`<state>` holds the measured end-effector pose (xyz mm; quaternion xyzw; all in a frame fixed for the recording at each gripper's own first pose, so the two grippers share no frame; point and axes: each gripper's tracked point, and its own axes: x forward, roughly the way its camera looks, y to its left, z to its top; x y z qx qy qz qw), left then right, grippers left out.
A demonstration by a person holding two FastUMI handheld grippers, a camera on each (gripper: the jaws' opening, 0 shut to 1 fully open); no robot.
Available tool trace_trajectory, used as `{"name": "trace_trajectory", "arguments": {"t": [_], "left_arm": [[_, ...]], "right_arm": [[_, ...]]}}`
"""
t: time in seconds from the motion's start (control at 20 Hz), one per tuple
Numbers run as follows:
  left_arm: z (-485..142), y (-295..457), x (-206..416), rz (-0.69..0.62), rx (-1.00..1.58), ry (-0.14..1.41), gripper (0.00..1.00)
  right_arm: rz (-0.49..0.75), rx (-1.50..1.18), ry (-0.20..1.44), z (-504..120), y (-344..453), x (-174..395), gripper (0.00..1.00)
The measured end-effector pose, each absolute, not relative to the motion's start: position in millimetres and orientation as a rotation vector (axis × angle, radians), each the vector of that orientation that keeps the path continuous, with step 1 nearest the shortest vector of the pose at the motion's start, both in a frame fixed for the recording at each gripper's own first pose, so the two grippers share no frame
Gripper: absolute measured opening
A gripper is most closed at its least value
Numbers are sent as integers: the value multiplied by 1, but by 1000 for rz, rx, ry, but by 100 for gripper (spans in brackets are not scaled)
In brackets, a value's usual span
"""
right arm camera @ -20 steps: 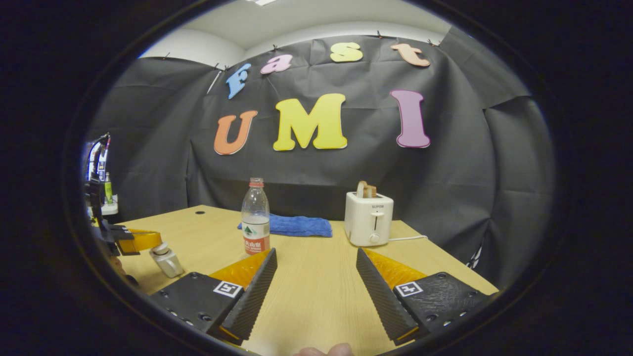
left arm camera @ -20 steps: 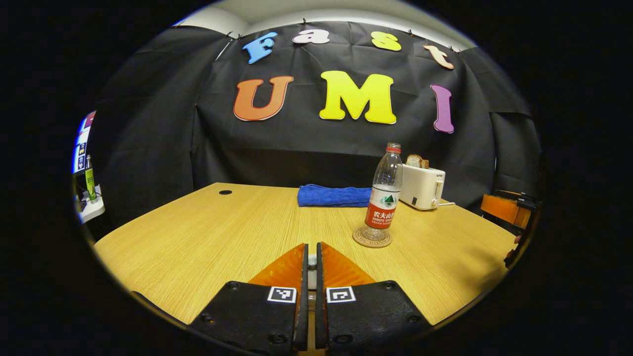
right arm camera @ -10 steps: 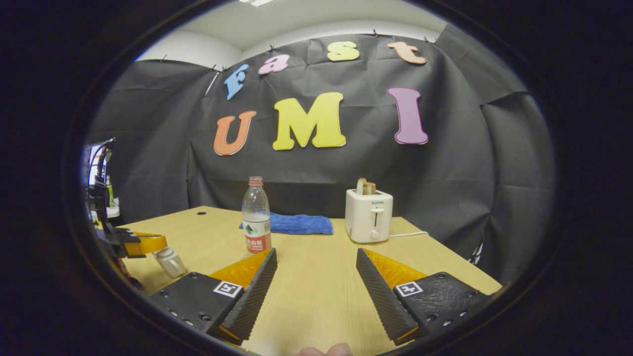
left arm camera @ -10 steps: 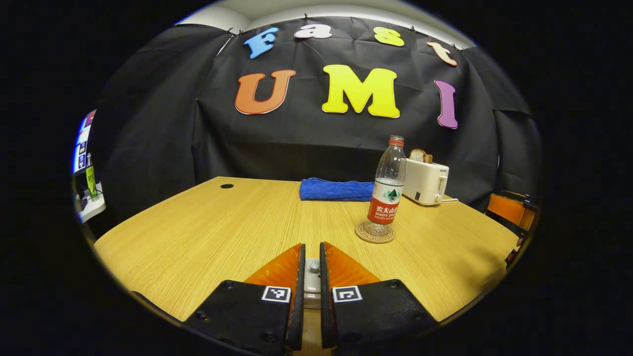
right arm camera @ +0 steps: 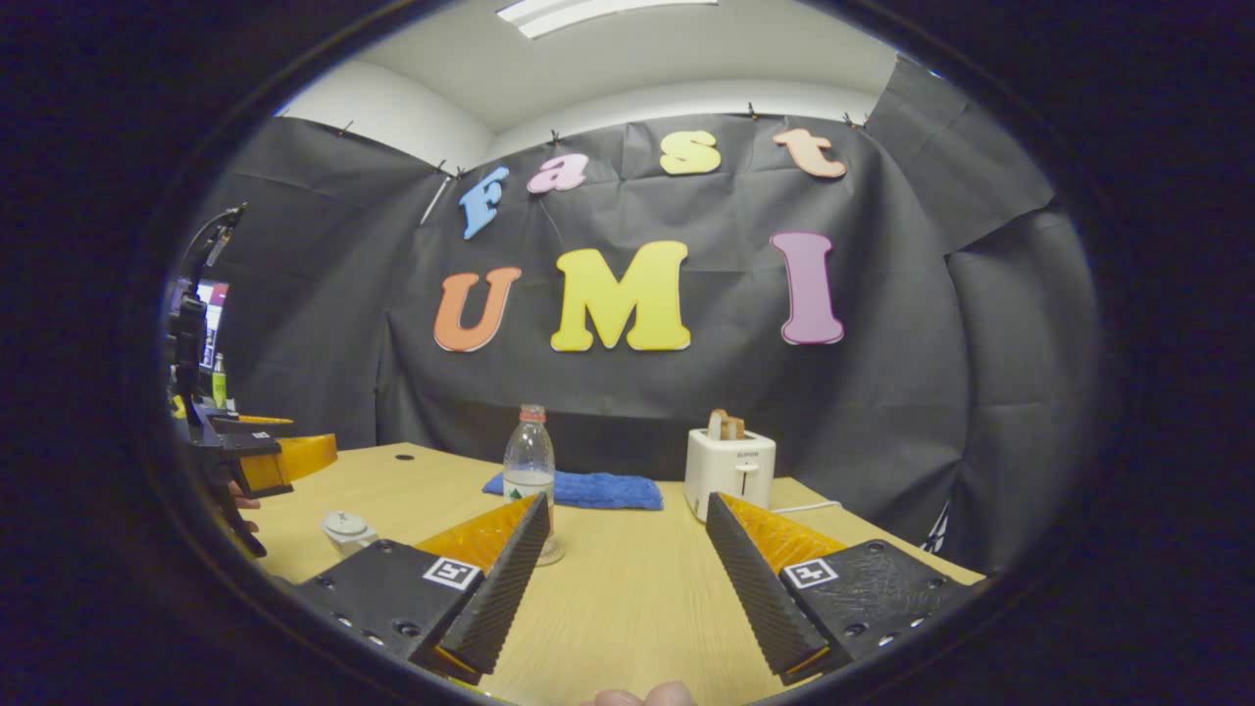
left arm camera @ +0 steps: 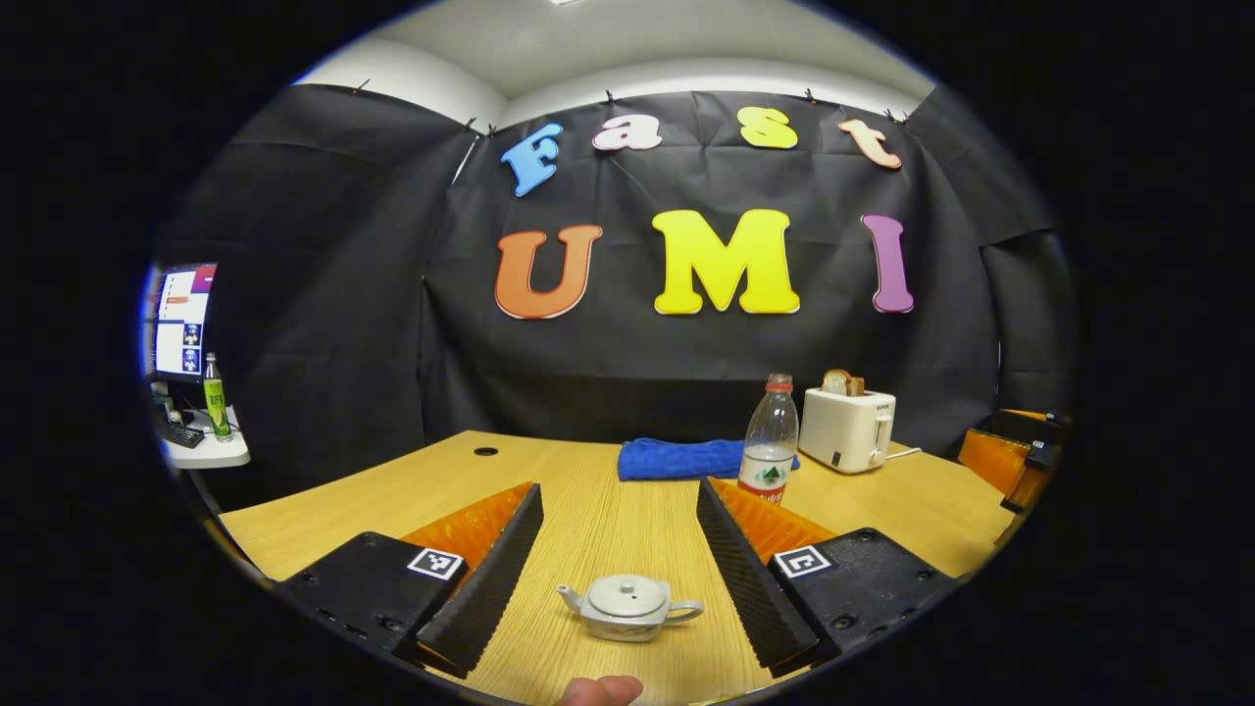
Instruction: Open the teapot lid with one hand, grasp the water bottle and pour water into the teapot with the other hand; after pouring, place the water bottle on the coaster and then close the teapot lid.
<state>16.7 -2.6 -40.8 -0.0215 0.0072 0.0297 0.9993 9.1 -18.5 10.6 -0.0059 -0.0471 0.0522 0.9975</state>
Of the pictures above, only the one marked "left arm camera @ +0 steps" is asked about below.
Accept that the green drink bottle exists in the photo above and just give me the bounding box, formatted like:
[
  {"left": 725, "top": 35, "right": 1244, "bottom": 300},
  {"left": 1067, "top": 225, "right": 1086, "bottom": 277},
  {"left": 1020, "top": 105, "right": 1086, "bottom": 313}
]
[{"left": 202, "top": 353, "right": 233, "bottom": 440}]

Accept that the black backdrop cloth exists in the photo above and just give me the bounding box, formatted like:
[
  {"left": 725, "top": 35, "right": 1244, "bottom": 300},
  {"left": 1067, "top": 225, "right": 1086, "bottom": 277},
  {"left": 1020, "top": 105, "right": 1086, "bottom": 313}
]
[{"left": 157, "top": 83, "right": 1079, "bottom": 491}]

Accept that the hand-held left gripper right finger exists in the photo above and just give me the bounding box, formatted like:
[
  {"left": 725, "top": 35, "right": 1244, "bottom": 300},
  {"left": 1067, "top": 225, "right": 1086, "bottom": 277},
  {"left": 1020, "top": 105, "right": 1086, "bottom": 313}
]
[{"left": 696, "top": 477, "right": 962, "bottom": 680}]

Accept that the clear water bottle red label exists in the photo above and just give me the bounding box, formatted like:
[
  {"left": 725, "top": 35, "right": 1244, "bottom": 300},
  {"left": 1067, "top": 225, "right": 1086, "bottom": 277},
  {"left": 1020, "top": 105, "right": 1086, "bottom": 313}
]
[{"left": 737, "top": 373, "right": 800, "bottom": 506}]

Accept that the white side table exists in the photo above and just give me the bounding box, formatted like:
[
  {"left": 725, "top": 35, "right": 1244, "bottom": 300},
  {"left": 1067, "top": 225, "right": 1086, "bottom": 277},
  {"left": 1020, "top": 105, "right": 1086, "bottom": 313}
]
[{"left": 157, "top": 392, "right": 252, "bottom": 470}]

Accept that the white teacup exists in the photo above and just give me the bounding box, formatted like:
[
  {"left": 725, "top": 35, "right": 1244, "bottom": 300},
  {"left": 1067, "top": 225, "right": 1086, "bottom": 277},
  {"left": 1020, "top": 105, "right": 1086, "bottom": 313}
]
[{"left": 556, "top": 583, "right": 705, "bottom": 643}]

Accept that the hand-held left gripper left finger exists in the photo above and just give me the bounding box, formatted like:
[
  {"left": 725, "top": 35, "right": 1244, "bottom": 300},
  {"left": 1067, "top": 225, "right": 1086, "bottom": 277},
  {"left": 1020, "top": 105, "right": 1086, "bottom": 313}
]
[{"left": 277, "top": 480, "right": 545, "bottom": 681}]

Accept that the blue towel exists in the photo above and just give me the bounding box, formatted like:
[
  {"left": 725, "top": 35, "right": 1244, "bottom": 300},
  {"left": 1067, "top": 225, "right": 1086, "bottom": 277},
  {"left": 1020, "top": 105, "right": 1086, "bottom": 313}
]
[{"left": 618, "top": 437, "right": 800, "bottom": 482}]

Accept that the white teacup lid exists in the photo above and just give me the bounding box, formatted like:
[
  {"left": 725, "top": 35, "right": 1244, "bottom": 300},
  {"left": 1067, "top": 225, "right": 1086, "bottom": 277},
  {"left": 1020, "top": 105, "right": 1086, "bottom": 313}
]
[{"left": 586, "top": 575, "right": 671, "bottom": 617}]

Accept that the white toaster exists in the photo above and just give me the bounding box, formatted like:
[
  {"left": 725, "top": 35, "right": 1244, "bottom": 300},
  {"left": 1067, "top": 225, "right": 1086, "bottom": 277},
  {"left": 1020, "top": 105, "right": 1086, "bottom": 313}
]
[{"left": 798, "top": 387, "right": 897, "bottom": 476}]

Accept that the computer monitor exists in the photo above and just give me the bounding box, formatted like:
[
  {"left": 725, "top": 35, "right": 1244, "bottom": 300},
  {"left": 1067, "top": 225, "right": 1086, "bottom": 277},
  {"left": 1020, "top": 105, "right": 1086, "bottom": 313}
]
[{"left": 152, "top": 263, "right": 219, "bottom": 383}]

